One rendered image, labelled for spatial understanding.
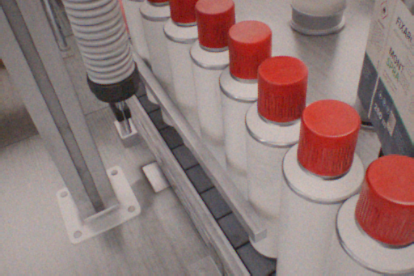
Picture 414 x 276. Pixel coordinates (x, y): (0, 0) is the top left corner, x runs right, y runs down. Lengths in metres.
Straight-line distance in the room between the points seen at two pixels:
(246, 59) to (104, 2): 0.12
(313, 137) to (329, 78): 0.37
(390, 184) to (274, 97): 0.09
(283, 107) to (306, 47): 0.39
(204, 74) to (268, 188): 0.11
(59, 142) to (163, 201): 0.16
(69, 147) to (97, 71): 0.20
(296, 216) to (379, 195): 0.08
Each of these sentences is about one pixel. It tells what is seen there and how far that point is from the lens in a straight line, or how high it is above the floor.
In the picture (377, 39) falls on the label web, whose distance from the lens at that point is 0.46.
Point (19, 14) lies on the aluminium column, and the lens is 0.38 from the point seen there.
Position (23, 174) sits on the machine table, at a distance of 0.63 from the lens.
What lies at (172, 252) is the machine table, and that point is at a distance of 0.49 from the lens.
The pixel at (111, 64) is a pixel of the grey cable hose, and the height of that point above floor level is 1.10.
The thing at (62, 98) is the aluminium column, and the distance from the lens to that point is 0.41.
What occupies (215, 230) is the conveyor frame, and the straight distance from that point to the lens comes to 0.44.
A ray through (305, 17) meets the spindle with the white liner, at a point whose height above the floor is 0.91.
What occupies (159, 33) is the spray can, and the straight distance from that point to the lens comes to 0.45.
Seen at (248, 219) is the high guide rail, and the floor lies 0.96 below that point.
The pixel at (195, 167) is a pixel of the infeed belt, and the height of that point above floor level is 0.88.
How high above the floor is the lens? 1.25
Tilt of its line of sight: 43 degrees down
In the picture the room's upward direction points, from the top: 7 degrees counter-clockwise
